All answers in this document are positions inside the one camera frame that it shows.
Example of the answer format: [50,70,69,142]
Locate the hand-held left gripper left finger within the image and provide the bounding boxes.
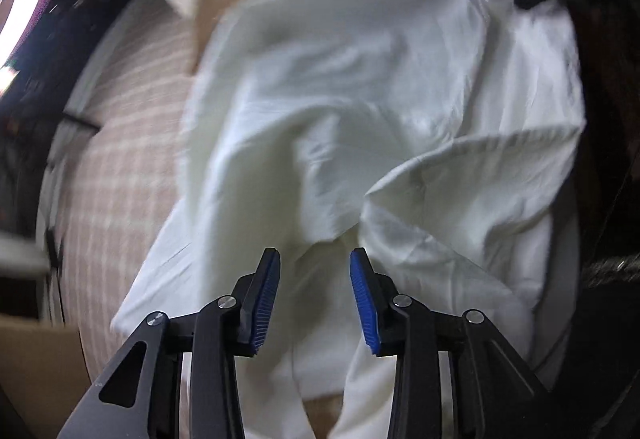
[56,247,282,439]

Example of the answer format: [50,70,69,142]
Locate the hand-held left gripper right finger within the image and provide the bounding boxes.
[349,247,586,439]

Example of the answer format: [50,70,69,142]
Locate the white shirt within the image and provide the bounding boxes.
[111,0,587,439]

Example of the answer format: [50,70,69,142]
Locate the plaid bed blanket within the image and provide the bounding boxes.
[50,0,351,439]

